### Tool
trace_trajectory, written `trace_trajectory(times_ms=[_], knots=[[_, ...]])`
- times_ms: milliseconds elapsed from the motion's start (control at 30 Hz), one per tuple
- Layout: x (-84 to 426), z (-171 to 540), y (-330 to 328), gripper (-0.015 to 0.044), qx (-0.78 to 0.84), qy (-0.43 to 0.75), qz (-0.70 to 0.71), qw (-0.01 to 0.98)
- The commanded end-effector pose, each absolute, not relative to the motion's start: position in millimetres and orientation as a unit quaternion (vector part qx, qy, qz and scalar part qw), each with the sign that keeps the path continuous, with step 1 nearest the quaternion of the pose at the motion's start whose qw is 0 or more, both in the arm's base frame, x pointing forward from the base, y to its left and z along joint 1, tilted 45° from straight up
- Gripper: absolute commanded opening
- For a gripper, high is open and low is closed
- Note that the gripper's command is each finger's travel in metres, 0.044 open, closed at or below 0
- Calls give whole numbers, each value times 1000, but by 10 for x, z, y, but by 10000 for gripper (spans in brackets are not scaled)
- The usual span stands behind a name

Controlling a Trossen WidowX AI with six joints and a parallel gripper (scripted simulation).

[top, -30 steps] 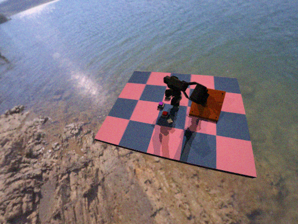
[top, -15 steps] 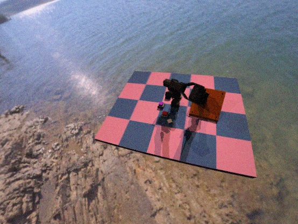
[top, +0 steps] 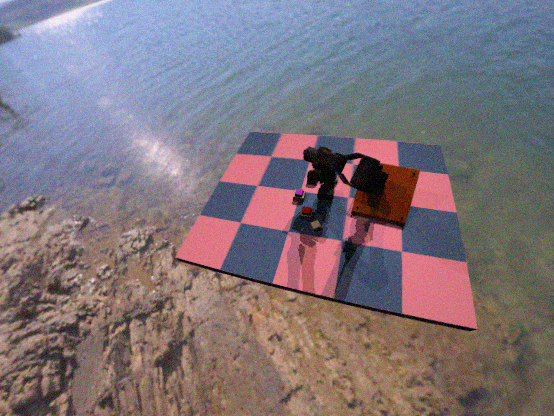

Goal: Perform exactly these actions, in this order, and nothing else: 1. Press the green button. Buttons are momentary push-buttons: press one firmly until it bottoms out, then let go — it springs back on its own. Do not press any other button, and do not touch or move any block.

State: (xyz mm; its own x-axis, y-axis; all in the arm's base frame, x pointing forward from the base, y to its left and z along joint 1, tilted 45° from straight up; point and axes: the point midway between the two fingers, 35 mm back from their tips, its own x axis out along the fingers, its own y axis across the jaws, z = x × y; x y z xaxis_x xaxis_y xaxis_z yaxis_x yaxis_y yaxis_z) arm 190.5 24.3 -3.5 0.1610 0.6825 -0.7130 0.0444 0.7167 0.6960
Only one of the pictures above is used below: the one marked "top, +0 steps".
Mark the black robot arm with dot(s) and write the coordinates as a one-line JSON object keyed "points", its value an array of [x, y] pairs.
{"points": [[368, 176]]}

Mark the magenta button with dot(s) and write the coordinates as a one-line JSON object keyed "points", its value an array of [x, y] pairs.
{"points": [[299, 195]]}

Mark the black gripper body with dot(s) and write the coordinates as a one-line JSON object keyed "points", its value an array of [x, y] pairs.
{"points": [[327, 192]]}

